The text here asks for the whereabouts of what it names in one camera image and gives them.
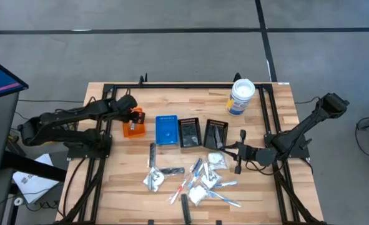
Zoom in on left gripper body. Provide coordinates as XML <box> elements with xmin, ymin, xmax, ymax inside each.
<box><xmin>117</xmin><ymin>94</ymin><xmax>139</xmax><ymax>117</ymax></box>

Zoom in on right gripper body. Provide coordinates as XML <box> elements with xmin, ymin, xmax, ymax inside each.
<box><xmin>237</xmin><ymin>144</ymin><xmax>262</xmax><ymax>165</ymax></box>

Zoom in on cotton swabs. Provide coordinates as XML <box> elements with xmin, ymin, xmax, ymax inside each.
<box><xmin>207</xmin><ymin>152</ymin><xmax>229</xmax><ymax>171</ymax></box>
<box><xmin>187</xmin><ymin>184</ymin><xmax>209</xmax><ymax>206</ymax></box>

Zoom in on blue white toothbrush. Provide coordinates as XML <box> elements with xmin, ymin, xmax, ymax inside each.
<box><xmin>208</xmin><ymin>190</ymin><xmax>243</xmax><ymax>209</ymax></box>
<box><xmin>187</xmin><ymin>157</ymin><xmax>204</xmax><ymax>190</ymax></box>
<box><xmin>213</xmin><ymin>180</ymin><xmax>239</xmax><ymax>189</ymax></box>

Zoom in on dark item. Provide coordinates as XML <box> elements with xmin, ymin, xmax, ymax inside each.
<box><xmin>181</xmin><ymin>126</ymin><xmax>200</xmax><ymax>147</ymax></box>

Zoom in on red white toothbrush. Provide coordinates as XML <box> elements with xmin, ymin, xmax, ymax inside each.
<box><xmin>169</xmin><ymin>173</ymin><xmax>193</xmax><ymax>206</ymax></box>

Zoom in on orange plastic basket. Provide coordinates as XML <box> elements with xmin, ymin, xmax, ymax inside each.
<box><xmin>122</xmin><ymin>107</ymin><xmax>147</xmax><ymax>139</ymax></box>

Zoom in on black plastic basket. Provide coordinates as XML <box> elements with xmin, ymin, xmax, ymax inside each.
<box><xmin>177</xmin><ymin>117</ymin><xmax>203</xmax><ymax>148</ymax></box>
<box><xmin>202</xmin><ymin>118</ymin><xmax>229</xmax><ymax>150</ymax></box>

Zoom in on blue plastic basket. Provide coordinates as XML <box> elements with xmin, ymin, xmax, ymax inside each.
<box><xmin>155</xmin><ymin>114</ymin><xmax>180</xmax><ymax>146</ymax></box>

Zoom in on white Lysol wipes canister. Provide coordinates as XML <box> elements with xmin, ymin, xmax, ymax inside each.
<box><xmin>226</xmin><ymin>77</ymin><xmax>256</xmax><ymax>116</ymax></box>

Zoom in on black stand base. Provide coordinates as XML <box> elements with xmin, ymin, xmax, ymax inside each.
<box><xmin>0</xmin><ymin>151</ymin><xmax>68</xmax><ymax>183</ymax></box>

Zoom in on white paper sheets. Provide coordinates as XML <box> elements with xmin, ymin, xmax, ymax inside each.
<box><xmin>12</xmin><ymin>152</ymin><xmax>60</xmax><ymax>204</ymax></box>

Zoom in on monitor with blue screen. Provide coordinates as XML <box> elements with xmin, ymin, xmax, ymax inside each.
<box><xmin>0</xmin><ymin>52</ymin><xmax>29</xmax><ymax>174</ymax></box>

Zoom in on black aluminium rig frame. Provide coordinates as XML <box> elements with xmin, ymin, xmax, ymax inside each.
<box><xmin>57</xmin><ymin>73</ymin><xmax>325</xmax><ymax>225</ymax></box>

